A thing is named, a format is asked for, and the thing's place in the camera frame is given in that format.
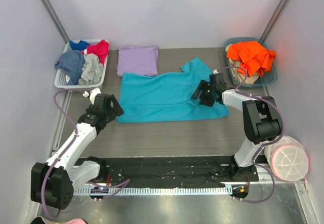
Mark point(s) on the teal plastic basket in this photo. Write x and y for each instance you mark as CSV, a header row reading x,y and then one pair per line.
x,y
268,78

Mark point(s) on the white round mesh hamper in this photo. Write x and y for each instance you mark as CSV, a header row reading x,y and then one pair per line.
x,y
287,159

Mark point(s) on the orange t shirt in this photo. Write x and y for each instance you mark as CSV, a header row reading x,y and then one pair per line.
x,y
254,57

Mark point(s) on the grey t shirt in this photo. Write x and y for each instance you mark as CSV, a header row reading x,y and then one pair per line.
x,y
91,71

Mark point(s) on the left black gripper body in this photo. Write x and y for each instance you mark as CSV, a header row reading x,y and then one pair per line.
x,y
111,105

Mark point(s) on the white plastic basket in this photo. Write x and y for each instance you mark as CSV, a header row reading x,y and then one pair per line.
x,y
60,78

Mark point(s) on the right aluminium corner post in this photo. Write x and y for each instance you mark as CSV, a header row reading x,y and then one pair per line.
x,y
273,19

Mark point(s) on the folded lavender t shirt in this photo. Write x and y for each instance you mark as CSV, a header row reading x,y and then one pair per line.
x,y
137,60

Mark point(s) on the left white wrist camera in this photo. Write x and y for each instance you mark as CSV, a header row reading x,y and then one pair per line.
x,y
91,95

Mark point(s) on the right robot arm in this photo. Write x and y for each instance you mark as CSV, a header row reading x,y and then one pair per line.
x,y
262,121

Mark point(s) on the beige garment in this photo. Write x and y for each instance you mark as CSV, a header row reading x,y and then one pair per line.
x,y
236,74

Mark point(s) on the royal blue t shirt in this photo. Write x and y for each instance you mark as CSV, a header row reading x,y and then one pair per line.
x,y
79,46

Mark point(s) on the left aluminium corner post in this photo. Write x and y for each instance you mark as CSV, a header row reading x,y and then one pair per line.
x,y
54,17

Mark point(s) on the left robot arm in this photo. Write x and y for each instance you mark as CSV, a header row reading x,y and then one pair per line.
x,y
53,182

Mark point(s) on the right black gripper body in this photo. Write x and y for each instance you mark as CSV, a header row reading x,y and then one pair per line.
x,y
203,92

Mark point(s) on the blue checked shirt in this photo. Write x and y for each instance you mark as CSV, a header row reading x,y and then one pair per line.
x,y
72,62

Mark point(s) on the aluminium corner post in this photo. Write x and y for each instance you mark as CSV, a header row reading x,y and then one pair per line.
x,y
54,17
273,19

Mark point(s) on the red t shirt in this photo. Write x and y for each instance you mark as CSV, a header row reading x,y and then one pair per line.
x,y
101,50

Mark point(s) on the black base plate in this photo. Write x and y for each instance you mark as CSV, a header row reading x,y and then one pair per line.
x,y
173,172

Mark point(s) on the teal t shirt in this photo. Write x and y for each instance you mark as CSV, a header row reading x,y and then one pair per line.
x,y
167,97

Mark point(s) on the slotted cable duct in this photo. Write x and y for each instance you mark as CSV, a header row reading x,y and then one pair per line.
x,y
91,190

